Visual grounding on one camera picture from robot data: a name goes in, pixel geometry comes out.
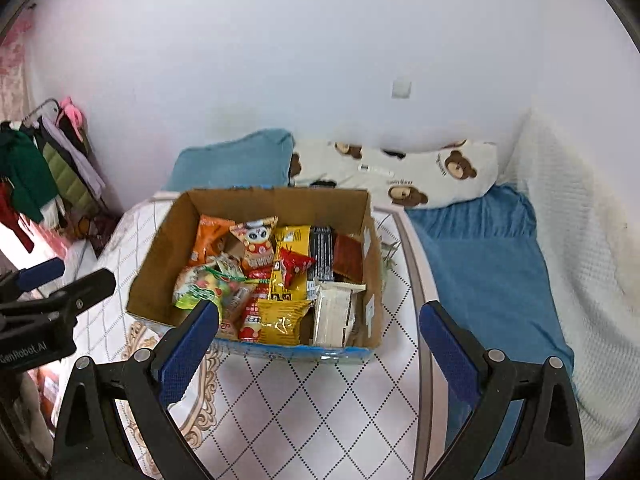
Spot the small red snack packet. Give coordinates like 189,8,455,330
277,247,317,286

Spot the olive quilted vest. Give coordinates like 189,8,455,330
42,140,93,208

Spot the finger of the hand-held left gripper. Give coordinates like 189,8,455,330
0,258,66,301
0,268,117,328

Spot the shiny yellow snack packet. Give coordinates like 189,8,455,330
257,299,313,347

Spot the yellow snack packet black print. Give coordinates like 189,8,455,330
270,225,311,303

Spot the green bag of colourful candies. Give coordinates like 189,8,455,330
172,265,246,311

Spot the dark green garment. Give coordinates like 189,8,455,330
0,127,58,216

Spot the red garment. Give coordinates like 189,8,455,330
0,182,36,256

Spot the cardboard box blue print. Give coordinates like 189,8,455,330
125,187,386,363

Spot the clothes rack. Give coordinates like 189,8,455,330
0,97,121,256

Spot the dark red-brown snack packet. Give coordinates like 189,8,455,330
331,234,363,281

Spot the orange snack packet white lettering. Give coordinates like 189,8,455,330
187,214,236,268

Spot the blue bed sheet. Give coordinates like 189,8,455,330
404,184,576,461

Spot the white knitted blanket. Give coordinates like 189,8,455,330
500,110,640,461

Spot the pink patterned curtain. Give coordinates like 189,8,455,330
0,35,31,126

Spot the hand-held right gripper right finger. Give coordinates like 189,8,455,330
419,301,586,480

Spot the clear cranberry cookie packet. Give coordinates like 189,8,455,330
220,282,258,341

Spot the lilac garment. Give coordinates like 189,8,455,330
40,115,107,196

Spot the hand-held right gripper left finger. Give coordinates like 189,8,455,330
50,299,220,480

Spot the red panda print snack packet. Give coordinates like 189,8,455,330
230,216,279,281

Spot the large red snack packet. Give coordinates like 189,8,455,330
237,280,273,346

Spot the white bear print pillow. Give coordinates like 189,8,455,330
289,139,501,209

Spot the blue pillow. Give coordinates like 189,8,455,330
162,129,295,193

